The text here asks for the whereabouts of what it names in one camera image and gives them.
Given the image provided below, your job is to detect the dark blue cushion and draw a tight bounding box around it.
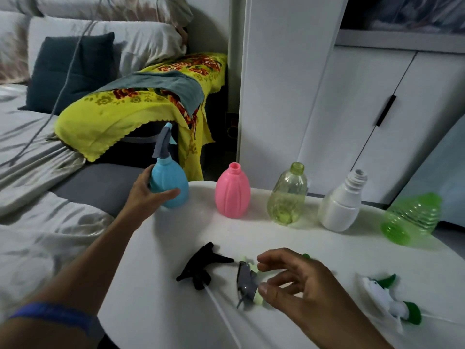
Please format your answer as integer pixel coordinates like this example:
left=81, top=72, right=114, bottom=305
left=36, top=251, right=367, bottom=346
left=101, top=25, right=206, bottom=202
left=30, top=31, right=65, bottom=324
left=18, top=32, right=115, bottom=116

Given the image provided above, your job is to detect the grey-blue towel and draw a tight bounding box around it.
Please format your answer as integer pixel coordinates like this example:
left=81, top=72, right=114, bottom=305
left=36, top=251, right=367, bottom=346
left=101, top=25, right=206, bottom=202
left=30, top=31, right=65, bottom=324
left=96, top=70, right=205, bottom=117

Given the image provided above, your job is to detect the black wardrobe handle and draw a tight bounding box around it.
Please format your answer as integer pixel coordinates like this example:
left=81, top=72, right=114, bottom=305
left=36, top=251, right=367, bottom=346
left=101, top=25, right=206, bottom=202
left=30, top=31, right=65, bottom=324
left=376, top=95, right=397, bottom=127

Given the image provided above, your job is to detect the black bedside cabinet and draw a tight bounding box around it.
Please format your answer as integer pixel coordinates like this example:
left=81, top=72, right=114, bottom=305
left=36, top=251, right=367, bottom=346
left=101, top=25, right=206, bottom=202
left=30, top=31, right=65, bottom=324
left=89, top=121, right=182, bottom=168

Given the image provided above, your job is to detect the bright green clear bottle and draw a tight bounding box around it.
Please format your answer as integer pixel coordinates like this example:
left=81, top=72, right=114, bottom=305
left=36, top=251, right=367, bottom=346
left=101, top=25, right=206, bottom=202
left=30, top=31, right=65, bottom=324
left=380, top=192, right=443, bottom=247

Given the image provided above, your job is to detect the blue plastic bottle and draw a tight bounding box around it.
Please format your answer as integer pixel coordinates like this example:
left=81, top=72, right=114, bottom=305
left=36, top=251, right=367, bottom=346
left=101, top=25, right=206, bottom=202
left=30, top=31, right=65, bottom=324
left=149, top=156, right=189, bottom=209

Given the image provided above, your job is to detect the beige patterned pillow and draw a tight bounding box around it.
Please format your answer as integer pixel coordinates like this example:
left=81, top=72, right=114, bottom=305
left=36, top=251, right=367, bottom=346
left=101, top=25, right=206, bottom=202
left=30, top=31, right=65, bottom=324
left=0, top=10, right=31, bottom=85

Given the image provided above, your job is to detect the white plastic bottle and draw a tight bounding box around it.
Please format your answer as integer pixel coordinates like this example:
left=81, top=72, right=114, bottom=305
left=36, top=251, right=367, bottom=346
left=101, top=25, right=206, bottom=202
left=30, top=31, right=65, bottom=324
left=318, top=169, right=368, bottom=233

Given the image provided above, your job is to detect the grey pillow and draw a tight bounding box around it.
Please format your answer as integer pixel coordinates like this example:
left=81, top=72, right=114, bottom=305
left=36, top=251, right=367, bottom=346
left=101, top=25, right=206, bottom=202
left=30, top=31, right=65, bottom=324
left=0, top=0, right=41, bottom=17

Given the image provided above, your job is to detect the grey cable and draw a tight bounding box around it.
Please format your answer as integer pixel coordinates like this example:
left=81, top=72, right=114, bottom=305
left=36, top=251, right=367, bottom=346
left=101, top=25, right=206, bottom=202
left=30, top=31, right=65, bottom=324
left=9, top=0, right=109, bottom=166

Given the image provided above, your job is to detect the white green sprayer head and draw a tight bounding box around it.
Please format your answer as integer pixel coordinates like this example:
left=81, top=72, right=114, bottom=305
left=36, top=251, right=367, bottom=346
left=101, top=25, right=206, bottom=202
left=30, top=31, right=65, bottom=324
left=361, top=273, right=465, bottom=333

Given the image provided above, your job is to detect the black speaker box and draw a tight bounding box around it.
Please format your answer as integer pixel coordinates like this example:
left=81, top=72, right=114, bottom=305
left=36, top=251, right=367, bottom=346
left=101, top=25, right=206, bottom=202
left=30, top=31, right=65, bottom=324
left=224, top=112, right=239, bottom=146

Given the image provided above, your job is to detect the grey mattress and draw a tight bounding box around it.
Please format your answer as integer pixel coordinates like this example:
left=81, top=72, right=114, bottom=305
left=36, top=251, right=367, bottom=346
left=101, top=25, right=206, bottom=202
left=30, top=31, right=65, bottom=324
left=50, top=163, right=146, bottom=219

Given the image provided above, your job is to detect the grey light-green sprayer head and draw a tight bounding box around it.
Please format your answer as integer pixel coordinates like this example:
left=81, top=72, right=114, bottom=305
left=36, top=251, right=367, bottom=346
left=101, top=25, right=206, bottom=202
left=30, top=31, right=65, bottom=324
left=236, top=256, right=269, bottom=309

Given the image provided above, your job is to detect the person's right hand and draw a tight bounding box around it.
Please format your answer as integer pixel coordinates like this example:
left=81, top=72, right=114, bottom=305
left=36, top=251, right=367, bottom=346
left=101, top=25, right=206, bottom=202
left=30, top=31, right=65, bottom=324
left=256, top=248, right=370, bottom=348

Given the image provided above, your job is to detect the yellow-green clear bottle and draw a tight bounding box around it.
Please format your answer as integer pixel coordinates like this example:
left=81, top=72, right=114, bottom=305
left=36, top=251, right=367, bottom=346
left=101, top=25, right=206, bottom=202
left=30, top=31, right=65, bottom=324
left=267, top=162, right=309, bottom=226

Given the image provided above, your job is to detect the white wardrobe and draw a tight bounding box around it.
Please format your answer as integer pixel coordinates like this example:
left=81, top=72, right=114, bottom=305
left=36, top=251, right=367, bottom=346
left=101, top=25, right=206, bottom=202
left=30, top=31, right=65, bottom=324
left=236, top=0, right=465, bottom=206

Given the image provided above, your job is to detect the faded floral pillow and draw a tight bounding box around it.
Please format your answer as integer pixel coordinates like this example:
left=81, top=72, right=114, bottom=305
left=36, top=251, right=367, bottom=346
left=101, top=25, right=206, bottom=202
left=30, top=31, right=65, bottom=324
left=36, top=0, right=194, bottom=28

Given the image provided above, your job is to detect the pink plastic bottle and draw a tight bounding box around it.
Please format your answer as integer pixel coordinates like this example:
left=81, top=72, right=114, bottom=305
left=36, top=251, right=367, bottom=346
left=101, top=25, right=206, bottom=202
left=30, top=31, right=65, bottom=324
left=215, top=162, right=251, bottom=219

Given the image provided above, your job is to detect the person's left forearm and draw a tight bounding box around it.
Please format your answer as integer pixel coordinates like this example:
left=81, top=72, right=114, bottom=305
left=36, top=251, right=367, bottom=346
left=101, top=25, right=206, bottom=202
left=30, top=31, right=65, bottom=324
left=0, top=210, right=140, bottom=349

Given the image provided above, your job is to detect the plastic-wrapped patterned quilt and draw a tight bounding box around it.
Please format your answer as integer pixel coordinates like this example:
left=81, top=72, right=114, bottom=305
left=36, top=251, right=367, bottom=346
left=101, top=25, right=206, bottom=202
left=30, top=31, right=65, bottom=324
left=367, top=0, right=465, bottom=35

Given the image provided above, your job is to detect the grey patterned bedsheet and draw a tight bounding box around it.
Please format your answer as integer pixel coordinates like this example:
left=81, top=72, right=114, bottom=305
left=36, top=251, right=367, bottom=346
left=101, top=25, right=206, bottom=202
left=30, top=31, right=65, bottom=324
left=0, top=83, right=115, bottom=320

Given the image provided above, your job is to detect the light blue cloth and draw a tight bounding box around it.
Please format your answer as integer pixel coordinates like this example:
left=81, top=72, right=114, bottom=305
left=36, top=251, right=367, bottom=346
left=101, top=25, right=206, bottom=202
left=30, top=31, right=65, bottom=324
left=398, top=114, right=465, bottom=228

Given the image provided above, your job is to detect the person's left hand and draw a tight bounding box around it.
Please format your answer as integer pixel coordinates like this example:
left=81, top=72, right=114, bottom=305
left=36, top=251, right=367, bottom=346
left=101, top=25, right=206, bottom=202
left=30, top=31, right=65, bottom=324
left=118, top=164, right=181, bottom=229

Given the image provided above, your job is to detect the blue wristband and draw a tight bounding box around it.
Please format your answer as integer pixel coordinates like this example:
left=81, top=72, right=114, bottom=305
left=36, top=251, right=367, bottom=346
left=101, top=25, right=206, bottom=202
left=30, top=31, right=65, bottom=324
left=9, top=302, right=99, bottom=335

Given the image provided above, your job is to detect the grey blue sprayer head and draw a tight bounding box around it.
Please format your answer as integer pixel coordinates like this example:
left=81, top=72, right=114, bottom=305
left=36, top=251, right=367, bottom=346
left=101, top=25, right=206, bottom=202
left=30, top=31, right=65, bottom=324
left=152, top=122, right=178, bottom=159

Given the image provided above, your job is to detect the white pillow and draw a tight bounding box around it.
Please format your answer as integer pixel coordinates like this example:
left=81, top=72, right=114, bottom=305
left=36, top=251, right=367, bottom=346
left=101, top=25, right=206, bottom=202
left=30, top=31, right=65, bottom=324
left=27, top=16, right=186, bottom=79

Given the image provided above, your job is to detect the black sprayer head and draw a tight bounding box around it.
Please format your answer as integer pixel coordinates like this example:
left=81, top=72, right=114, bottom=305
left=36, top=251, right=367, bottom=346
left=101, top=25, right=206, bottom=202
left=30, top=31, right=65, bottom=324
left=176, top=241, right=242, bottom=349

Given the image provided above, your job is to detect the yellow floral blanket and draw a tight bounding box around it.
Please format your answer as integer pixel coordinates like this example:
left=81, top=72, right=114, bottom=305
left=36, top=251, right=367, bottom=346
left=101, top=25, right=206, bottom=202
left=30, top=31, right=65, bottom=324
left=54, top=52, right=228, bottom=182

